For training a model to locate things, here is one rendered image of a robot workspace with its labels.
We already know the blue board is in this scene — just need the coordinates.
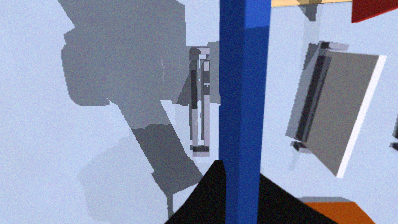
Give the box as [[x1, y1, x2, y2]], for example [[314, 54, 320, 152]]
[[219, 0, 271, 224]]

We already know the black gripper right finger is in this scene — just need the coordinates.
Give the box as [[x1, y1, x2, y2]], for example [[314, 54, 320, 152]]
[[257, 173, 338, 224]]

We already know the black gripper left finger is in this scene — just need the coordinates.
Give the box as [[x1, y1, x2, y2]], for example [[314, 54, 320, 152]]
[[164, 160, 226, 224]]

